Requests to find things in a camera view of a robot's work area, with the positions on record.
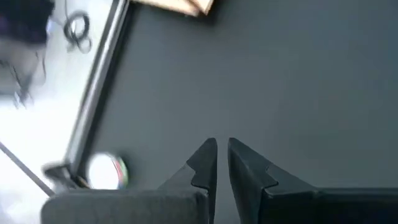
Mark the black metal rig frame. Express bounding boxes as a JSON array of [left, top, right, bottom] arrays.
[[42, 0, 131, 197]]

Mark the black table mat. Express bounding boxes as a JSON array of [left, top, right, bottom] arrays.
[[83, 0, 398, 224]]

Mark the coiled black cable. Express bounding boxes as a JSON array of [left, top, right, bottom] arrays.
[[62, 11, 93, 54]]

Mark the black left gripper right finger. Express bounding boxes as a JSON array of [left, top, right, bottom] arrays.
[[228, 138, 398, 224]]

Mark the tuna can green label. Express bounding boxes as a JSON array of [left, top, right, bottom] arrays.
[[86, 151, 129, 190]]

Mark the wooden shelf board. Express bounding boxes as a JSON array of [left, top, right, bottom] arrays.
[[130, 0, 215, 18]]

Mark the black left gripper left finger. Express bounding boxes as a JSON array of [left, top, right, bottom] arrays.
[[40, 138, 218, 224]]

